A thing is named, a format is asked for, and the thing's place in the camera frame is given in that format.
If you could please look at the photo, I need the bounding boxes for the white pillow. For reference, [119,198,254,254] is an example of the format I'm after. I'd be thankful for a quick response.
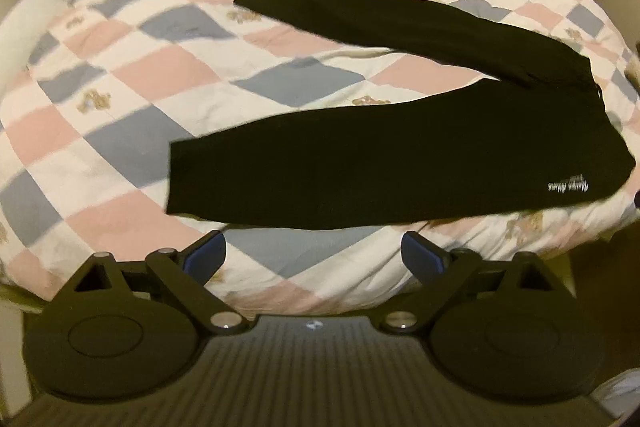
[0,0,67,100]

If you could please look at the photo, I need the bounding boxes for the black pants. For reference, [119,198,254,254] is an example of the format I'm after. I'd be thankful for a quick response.
[166,0,637,232]

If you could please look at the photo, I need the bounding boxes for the pink blue checkered quilt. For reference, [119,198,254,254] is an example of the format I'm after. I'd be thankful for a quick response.
[0,0,640,315]

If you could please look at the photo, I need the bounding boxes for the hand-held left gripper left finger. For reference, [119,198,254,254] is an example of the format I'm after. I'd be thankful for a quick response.
[74,229,246,335]

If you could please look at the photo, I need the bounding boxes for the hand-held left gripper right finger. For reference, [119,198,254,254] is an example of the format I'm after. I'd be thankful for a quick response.
[387,231,556,333]

